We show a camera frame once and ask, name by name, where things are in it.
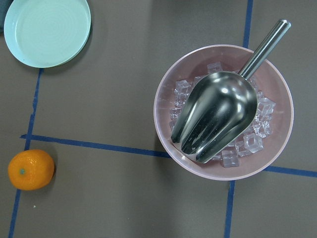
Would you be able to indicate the orange fruit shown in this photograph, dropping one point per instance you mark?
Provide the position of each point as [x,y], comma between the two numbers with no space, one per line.
[31,169]

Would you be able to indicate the mint green plate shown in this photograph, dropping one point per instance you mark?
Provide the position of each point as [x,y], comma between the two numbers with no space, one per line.
[47,33]

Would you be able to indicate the metal ice scoop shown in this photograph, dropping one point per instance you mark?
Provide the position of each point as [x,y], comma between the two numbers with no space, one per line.
[222,104]

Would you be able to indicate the pink bowl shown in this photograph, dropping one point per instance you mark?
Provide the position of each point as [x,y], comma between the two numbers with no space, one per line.
[269,80]

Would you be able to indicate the dark folded cloth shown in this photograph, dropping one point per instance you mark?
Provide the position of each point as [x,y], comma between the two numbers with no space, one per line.
[4,6]

